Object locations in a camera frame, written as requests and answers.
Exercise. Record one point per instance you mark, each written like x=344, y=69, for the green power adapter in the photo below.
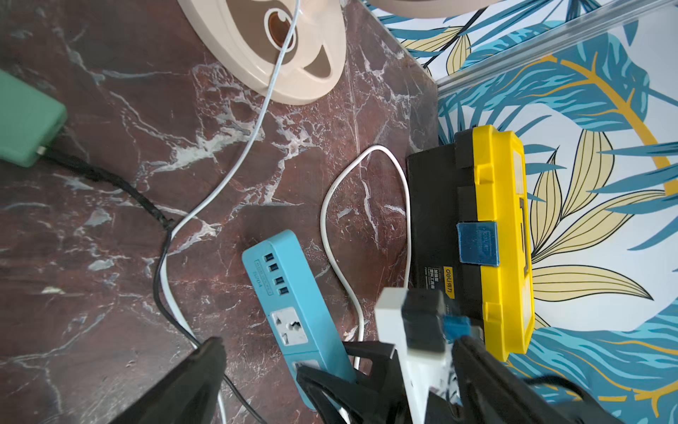
x=30, y=120

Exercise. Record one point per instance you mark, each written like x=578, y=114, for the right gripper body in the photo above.
x=377, y=397

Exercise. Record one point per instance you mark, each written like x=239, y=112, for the beige desk fan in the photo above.
x=294, y=51

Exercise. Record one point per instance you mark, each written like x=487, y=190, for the teal power strip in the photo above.
x=294, y=307

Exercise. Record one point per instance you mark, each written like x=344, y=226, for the yellow black toolbox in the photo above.
x=470, y=234

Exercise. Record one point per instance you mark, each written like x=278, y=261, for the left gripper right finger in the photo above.
x=490, y=393

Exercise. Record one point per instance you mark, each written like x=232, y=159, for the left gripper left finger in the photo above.
x=188, y=394

